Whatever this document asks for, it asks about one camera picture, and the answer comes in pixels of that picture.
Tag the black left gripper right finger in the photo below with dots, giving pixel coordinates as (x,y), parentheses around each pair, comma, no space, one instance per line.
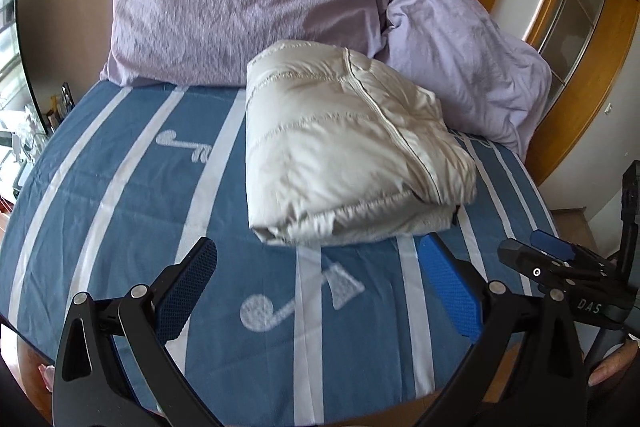
(524,366)

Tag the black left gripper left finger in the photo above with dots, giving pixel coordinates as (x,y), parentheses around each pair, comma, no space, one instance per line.
(91,387)

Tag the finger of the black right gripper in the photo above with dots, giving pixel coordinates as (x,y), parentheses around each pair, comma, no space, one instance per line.
(555,245)
(553,274)

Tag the cream puffer jacket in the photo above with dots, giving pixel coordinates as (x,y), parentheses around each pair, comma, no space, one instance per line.
(342,149)

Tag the person's left hand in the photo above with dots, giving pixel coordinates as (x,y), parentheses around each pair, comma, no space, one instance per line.
(47,374)

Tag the person's right hand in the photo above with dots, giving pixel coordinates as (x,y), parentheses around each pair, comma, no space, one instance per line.
(615,363)

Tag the small lilac pillow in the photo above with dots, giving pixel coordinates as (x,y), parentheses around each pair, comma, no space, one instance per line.
(488,82)

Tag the blue white striped bed sheet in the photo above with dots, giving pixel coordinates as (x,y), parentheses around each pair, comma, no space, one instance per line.
(281,336)

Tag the cluttered glass side table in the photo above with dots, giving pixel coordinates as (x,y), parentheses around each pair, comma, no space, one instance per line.
(25,132)

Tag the large lilac pillow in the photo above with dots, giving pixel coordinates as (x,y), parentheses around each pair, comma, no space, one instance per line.
(210,42)

